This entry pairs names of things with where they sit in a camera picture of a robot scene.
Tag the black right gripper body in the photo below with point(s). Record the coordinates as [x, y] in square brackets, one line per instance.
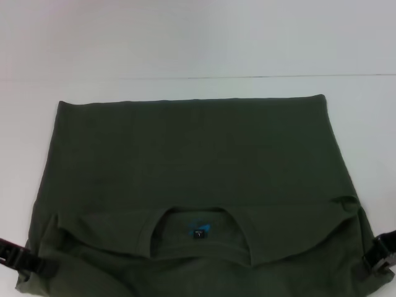
[388, 244]

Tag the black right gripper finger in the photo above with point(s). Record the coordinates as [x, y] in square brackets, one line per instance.
[374, 261]

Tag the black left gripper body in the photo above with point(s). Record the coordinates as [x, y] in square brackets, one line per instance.
[10, 250]

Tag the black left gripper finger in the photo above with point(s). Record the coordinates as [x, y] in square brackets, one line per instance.
[41, 265]

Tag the dark green FREE! t-shirt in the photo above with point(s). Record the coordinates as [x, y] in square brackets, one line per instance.
[191, 170]

